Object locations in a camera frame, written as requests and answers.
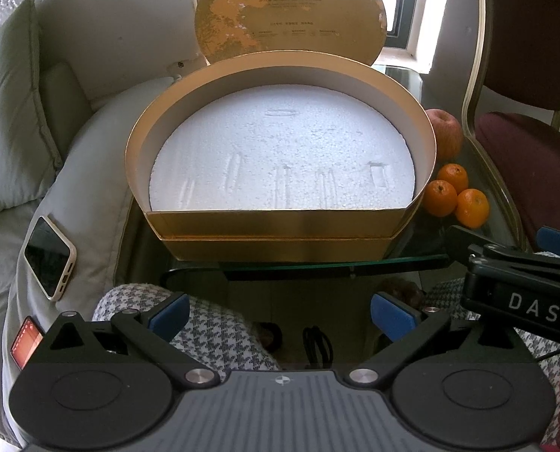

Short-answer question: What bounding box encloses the grey duvet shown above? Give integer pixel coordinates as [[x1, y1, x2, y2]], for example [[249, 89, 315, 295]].
[[0, 78, 172, 445]]

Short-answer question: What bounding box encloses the round gold box lid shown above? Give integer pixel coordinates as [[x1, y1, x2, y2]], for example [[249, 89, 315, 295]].
[[194, 0, 388, 66]]

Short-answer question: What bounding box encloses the round gold gift box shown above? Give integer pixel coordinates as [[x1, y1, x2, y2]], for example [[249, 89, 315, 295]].
[[125, 51, 436, 262]]

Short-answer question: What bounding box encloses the dark window frame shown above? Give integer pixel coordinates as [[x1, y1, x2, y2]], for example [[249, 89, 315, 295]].
[[385, 0, 425, 44]]

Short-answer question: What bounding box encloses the red apple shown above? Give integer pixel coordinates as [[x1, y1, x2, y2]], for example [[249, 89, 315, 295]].
[[426, 108, 464, 162]]

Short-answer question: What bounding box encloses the white foam insert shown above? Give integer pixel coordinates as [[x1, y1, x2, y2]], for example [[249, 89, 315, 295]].
[[149, 85, 416, 211]]

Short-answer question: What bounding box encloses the smartphone with beige case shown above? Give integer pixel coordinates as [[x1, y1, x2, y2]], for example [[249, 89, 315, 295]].
[[24, 215, 77, 301]]

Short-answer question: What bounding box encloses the orange tangerine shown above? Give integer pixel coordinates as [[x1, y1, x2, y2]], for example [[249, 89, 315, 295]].
[[455, 188, 490, 230], [436, 163, 469, 194], [422, 180, 458, 218]]

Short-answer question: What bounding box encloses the grey pillow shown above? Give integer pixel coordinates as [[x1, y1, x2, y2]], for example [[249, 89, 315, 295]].
[[0, 0, 62, 212]]

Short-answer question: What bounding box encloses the houndstooth trouser leg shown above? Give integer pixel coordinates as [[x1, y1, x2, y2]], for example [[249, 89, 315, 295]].
[[92, 284, 280, 380]]

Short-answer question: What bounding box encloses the phone with red screen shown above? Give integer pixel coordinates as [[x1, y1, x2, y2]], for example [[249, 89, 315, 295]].
[[11, 316, 43, 370]]

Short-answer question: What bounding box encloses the maroon upholstered chair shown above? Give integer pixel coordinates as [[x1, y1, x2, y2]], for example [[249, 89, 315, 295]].
[[462, 0, 560, 247]]

